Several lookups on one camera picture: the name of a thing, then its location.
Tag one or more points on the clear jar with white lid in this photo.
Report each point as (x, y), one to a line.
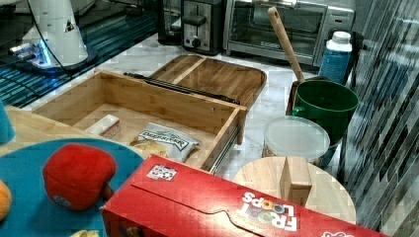
(295, 136)

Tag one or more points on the wooden spoon handle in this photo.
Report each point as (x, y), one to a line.
(283, 38)

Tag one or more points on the white snack chip bag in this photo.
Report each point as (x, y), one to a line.
(166, 142)

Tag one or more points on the wooden cutting board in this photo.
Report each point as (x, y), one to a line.
(238, 82)

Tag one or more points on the green plastic pitcher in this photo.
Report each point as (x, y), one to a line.
(329, 104)

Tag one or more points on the red Froot Loops cereal box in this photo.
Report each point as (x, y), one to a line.
(164, 198)

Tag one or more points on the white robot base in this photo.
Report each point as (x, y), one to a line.
(55, 42)

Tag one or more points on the teal round plate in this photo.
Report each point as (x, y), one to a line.
(32, 213)

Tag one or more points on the blue bottle with white cap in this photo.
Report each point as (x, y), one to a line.
(336, 57)

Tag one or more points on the orange plush fruit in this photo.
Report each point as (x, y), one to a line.
(5, 200)

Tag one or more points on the silver two-slot toaster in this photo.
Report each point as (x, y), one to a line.
(201, 23)

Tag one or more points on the round wooden lid with knob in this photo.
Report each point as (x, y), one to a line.
(295, 180)

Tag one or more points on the bamboo drawer cabinet top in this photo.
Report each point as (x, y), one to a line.
(31, 129)

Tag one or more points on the red plush apple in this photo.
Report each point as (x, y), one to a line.
(76, 175)

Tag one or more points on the yellow plush banana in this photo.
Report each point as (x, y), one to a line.
(86, 233)

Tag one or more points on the bamboo drawer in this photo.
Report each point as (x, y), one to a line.
(215, 123)

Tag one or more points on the small white red box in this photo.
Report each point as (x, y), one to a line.
(108, 126)

